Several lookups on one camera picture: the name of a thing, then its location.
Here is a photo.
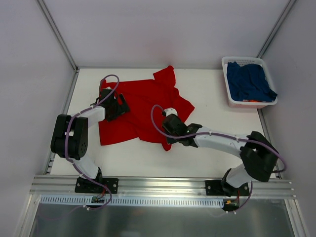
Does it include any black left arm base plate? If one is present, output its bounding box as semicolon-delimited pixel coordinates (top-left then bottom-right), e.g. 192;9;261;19
75;177;119;194

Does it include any white plastic laundry basket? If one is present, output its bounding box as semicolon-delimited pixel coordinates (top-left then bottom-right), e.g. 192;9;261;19
222;56;277;109

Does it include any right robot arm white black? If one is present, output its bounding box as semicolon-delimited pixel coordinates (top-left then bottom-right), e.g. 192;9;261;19
162;114;278;196

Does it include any red t shirt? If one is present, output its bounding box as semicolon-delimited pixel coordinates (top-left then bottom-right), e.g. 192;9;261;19
99;66;195;151

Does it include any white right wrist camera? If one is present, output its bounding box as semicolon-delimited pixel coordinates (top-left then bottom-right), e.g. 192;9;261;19
162;108;178;117

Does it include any aluminium mounting rail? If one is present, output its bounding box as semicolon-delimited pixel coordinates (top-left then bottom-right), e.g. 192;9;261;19
30;175;297;199

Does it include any blue t shirt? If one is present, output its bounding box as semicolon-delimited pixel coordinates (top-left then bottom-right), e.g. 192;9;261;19
227;62;277;103

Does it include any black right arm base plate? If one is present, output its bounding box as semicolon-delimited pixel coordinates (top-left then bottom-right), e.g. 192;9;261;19
205;180;250;197

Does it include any white slotted cable duct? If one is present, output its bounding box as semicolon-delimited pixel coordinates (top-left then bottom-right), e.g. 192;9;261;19
40;195;224;208

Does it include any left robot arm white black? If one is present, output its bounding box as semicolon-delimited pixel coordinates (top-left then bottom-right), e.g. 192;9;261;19
50;88;130;193

